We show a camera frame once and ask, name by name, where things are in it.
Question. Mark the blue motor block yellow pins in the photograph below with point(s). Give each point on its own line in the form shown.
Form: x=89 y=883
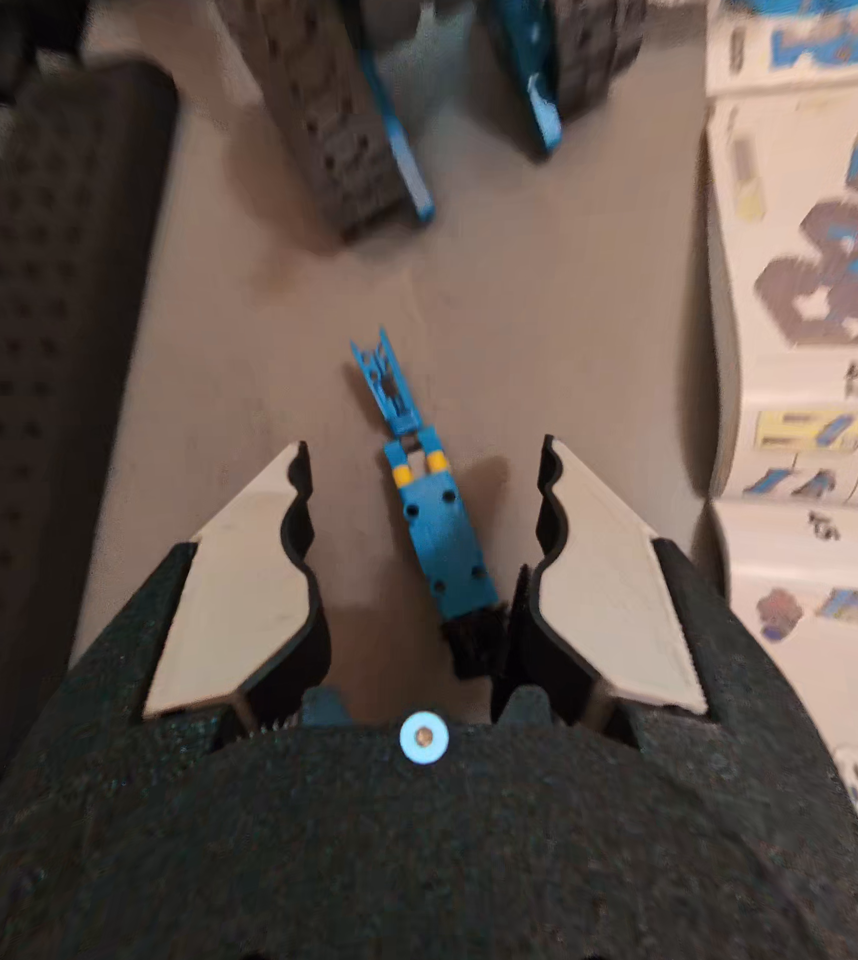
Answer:
x=444 y=540

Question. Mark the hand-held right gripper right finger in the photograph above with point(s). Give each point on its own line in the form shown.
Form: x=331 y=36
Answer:
x=616 y=600

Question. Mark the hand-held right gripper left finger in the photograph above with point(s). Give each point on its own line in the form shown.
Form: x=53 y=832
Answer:
x=241 y=600

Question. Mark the instruction booklet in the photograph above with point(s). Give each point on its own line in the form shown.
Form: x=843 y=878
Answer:
x=811 y=450

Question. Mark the black wheel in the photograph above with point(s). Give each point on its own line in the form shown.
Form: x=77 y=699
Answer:
x=477 y=645

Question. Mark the blue sticker sheet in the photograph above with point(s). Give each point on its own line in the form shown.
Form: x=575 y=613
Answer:
x=796 y=45

